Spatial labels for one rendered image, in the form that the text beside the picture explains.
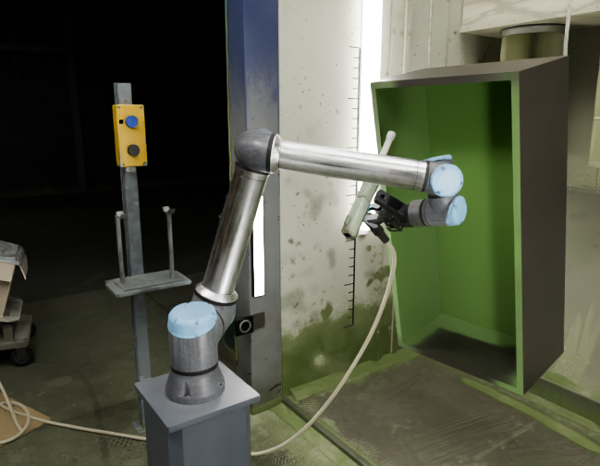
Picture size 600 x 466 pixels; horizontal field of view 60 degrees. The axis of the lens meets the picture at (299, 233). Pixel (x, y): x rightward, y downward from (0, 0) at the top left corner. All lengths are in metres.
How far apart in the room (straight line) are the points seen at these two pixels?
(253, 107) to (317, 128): 0.37
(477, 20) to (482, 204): 1.30
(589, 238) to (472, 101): 1.30
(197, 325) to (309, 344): 1.32
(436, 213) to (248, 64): 1.17
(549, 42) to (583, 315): 1.45
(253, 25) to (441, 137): 0.96
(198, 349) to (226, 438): 0.30
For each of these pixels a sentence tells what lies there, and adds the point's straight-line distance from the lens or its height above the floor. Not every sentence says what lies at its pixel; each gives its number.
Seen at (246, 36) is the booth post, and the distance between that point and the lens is 2.42.
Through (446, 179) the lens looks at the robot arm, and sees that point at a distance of 1.48.
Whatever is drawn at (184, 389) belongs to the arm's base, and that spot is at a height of 0.68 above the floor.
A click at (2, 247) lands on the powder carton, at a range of 3.86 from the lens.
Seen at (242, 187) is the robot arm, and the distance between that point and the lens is 1.65.
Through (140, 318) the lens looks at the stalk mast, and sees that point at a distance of 2.57.
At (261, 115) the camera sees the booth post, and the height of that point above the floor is 1.51.
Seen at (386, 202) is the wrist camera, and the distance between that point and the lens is 1.72.
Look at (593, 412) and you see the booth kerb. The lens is 3.00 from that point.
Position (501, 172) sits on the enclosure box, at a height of 1.28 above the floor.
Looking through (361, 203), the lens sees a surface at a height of 1.21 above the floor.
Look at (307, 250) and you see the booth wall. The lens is 2.67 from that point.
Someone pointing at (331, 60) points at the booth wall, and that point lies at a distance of 2.68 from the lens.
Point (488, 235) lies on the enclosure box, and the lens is 2.40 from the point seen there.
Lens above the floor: 1.50
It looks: 13 degrees down
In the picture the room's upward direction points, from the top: straight up
